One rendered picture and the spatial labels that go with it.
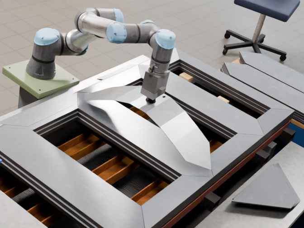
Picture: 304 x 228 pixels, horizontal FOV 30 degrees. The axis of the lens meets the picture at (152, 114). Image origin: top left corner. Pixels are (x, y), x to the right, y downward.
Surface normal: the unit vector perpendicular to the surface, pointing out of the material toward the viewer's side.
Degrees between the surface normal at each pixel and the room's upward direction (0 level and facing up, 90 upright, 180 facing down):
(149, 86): 90
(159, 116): 18
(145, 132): 0
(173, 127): 27
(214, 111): 0
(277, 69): 0
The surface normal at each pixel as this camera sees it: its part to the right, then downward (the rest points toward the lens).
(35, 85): 0.26, -0.81
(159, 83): 0.80, 0.46
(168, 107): 0.43, -0.63
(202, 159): 0.57, -0.47
